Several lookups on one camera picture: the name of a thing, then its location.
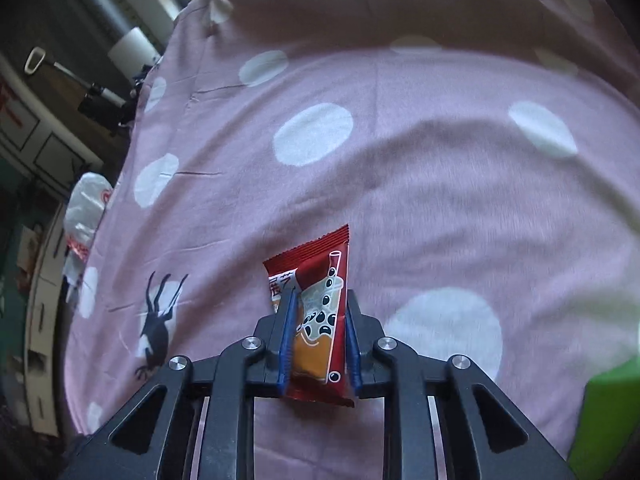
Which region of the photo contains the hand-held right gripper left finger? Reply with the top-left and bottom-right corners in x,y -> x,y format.
65,287 -> 301,480

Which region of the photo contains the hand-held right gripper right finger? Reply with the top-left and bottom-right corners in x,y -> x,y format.
345,287 -> 576,480

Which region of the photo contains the maroon bubble tea snack packet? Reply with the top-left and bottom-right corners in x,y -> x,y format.
262,225 -> 356,408

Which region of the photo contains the green cardboard box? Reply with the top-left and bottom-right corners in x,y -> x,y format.
567,360 -> 640,480

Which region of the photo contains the pink dotted bedsheet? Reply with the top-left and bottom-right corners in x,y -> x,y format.
62,0 -> 640,461

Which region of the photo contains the white plastic bag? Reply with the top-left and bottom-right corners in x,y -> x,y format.
62,172 -> 116,301

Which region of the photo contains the upright vacuum cleaner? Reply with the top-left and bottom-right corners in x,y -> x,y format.
24,46 -> 136,126

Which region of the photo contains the white cylinder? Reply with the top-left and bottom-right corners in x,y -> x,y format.
107,27 -> 161,68

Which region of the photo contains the red paper wall decoration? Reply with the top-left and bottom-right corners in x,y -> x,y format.
0,82 -> 28,133

